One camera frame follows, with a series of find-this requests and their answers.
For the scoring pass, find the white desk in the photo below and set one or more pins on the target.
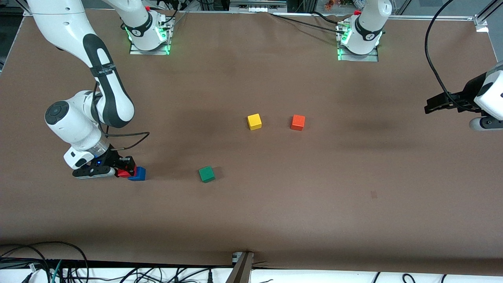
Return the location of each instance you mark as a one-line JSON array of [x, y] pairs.
[[334, 278]]

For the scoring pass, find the green wooden block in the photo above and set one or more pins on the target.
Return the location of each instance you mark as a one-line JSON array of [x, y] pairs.
[[206, 174]]

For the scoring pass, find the aluminium camera post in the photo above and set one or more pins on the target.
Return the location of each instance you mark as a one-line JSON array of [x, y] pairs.
[[241, 271]]

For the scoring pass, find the orange wooden block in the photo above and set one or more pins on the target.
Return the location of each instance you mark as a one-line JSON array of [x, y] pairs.
[[298, 122]]

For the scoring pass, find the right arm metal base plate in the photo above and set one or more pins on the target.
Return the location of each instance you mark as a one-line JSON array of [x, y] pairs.
[[149, 52]]

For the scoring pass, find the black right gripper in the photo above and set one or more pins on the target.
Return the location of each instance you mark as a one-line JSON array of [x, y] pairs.
[[111, 159]]

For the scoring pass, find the aluminium table bracket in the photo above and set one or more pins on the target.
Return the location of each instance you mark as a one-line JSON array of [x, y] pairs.
[[481, 24]]

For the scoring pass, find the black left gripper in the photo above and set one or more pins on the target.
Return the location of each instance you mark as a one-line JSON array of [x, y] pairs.
[[468, 93]]

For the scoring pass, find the small orange figure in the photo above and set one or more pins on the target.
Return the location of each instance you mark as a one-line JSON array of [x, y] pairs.
[[329, 4]]

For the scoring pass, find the blue wooden block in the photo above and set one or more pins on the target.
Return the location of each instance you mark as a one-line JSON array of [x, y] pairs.
[[139, 175]]

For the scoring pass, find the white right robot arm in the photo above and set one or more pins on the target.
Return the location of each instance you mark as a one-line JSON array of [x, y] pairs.
[[67, 23]]

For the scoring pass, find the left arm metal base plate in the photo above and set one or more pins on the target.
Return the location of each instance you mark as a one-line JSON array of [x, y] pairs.
[[359, 58]]

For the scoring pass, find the grey socket strip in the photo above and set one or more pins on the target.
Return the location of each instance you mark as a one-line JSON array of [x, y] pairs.
[[257, 6]]

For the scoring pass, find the yellow wooden block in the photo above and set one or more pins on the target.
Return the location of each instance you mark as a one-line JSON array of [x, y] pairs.
[[254, 122]]

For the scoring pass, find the brown paper table cover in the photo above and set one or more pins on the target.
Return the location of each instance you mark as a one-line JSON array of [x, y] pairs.
[[251, 78]]

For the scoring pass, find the red wooden block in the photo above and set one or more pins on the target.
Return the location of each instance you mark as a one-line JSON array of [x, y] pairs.
[[125, 174]]

